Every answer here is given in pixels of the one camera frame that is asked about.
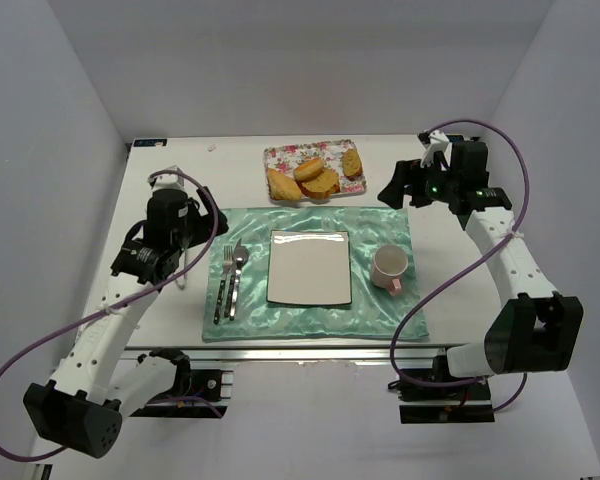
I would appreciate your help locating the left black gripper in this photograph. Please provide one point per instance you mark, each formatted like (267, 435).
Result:
(206, 220)

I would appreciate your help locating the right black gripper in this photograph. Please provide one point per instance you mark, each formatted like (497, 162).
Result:
(406, 181)

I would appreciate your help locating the small bread slice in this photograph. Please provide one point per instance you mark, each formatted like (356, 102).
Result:
(352, 164)

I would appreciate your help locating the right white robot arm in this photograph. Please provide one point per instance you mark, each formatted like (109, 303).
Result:
(537, 327)

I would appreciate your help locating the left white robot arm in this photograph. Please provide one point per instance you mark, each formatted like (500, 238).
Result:
(82, 407)

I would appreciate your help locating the large bread slice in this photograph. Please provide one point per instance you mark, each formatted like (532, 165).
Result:
(322, 186)

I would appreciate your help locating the round bread roll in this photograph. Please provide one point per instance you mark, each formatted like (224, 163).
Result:
(308, 170)

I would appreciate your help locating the triangular bread piece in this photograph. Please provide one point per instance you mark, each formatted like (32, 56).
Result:
(283, 187)

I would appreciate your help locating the pink mug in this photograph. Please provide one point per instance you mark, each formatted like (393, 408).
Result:
(389, 263)

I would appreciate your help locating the floral serving tray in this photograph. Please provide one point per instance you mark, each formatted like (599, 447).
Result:
(286, 158)

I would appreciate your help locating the blue label sticker right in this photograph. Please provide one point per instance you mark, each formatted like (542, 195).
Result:
(455, 137)

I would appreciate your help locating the blue label sticker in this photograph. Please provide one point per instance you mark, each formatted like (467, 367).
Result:
(149, 143)
(455, 137)

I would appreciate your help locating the green satin placemat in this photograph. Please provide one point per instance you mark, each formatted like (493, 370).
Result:
(373, 314)

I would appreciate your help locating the blue label sticker left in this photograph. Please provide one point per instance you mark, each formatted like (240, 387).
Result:
(149, 143)

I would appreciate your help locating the white square plate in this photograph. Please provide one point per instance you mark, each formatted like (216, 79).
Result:
(309, 269)

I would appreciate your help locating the aluminium table rail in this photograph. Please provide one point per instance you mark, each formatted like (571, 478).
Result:
(311, 352)

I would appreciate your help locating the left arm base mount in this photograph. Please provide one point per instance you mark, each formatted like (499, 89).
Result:
(197, 392)

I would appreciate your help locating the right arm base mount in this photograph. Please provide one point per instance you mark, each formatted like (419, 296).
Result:
(429, 395)

